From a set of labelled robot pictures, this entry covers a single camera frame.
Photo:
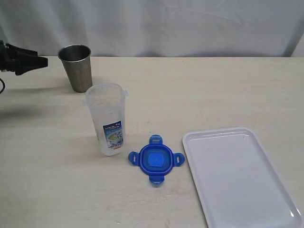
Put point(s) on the clear plastic tall container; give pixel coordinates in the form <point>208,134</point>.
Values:
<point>106,104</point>

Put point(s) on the blue snap-lock lid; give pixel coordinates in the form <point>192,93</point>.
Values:
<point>156,160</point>

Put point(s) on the white rectangular tray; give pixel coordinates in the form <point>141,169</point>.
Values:
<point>237,185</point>

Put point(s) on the stainless steel cup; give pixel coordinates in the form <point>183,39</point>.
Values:
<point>77,64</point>

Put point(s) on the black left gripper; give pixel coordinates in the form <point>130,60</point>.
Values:
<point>23,64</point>

